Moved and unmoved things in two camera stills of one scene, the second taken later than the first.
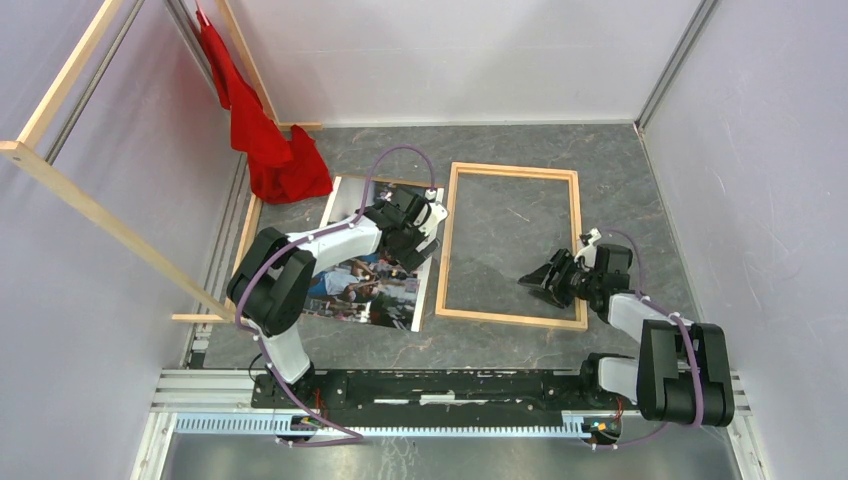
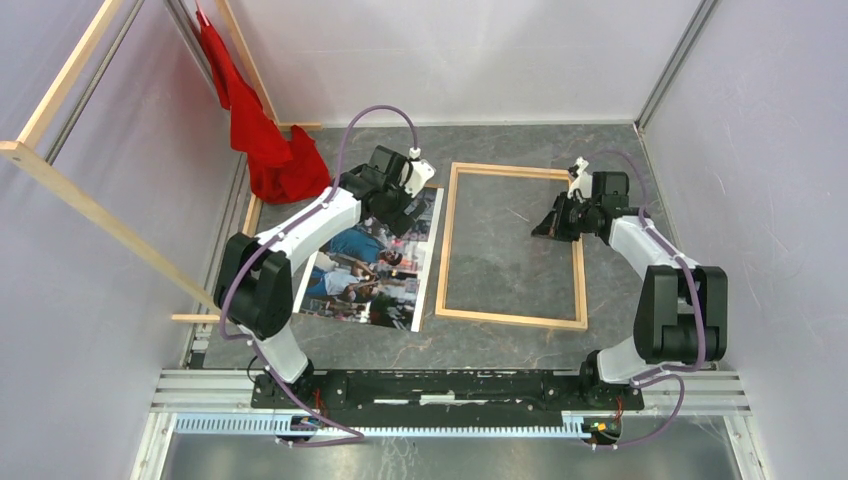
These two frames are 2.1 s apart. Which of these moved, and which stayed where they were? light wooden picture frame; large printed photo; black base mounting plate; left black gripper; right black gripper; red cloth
Moved: right black gripper; left black gripper
Stayed: red cloth; large printed photo; black base mounting plate; light wooden picture frame
